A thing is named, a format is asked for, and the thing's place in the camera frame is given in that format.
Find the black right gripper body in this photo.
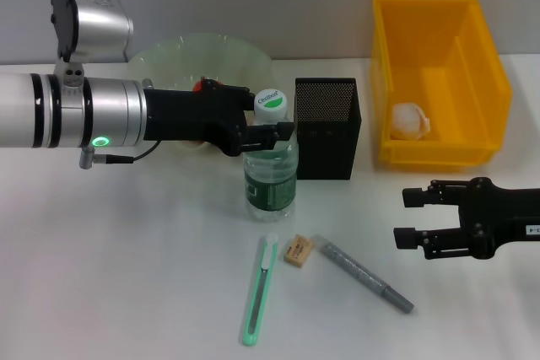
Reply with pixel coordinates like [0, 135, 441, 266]
[457, 176, 540, 261]

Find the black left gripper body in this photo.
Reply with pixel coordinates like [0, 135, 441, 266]
[143, 77, 254, 158]

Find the green label water bottle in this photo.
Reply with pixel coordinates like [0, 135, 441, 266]
[243, 89, 300, 223]

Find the white paper ball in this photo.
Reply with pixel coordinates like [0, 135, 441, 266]
[391, 101, 432, 141]

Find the black mesh pen holder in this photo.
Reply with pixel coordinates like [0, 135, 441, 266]
[294, 77, 363, 181]

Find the translucent green fruit plate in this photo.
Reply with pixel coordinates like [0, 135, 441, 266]
[128, 33, 275, 154]

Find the grey glitter marker pen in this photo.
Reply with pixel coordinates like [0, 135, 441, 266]
[316, 235, 415, 315]

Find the beige eraser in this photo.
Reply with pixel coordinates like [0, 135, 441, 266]
[283, 234, 316, 268]

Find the green utility knife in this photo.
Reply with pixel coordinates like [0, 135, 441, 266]
[242, 232, 279, 347]

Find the yellow plastic bin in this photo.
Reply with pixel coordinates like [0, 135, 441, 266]
[370, 0, 514, 174]

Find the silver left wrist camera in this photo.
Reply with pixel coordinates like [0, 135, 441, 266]
[50, 0, 135, 91]

